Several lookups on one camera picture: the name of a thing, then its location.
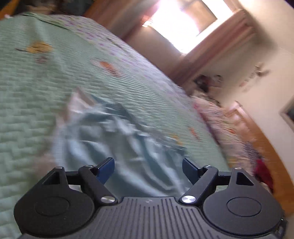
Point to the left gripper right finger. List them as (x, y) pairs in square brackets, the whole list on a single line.
[(202, 180)]

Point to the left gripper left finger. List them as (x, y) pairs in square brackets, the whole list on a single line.
[(94, 179)]

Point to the light blue white jacket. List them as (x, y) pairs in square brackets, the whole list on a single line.
[(91, 129)]

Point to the dark patterned garment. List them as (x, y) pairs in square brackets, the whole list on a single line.
[(252, 154)]

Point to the floral folded duvet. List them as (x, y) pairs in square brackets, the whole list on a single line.
[(225, 133)]

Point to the dark red garment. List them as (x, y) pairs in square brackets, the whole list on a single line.
[(262, 174)]

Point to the wooden bed headboard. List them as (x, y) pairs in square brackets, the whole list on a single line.
[(248, 130)]

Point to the cluttered white nightstand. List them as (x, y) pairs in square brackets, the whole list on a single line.
[(210, 86)]

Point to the green quilted bee bedspread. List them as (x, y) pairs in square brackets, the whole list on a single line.
[(43, 60)]

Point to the pink right curtain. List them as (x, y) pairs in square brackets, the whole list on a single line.
[(236, 30)]

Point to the pink curtain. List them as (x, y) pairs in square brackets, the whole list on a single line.
[(236, 30), (121, 17)]

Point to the pink left curtain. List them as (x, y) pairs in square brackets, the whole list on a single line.
[(121, 17)]

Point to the framed wall picture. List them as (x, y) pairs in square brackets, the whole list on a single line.
[(287, 113)]

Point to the brass wall lamp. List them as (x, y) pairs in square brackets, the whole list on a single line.
[(259, 72)]

